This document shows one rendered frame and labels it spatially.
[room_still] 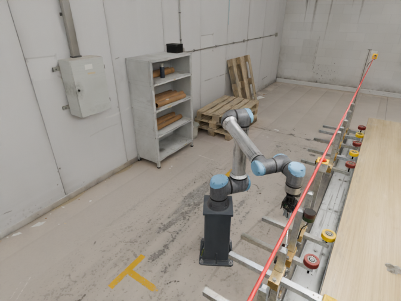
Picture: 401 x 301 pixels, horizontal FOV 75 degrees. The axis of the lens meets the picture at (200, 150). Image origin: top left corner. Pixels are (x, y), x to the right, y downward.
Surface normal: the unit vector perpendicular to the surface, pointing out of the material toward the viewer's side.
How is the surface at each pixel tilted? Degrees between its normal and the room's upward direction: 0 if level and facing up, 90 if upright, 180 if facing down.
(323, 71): 90
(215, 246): 90
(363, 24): 90
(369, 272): 0
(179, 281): 0
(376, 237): 0
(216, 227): 90
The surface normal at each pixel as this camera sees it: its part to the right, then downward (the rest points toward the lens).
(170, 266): 0.00, -0.88
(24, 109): 0.83, 0.26
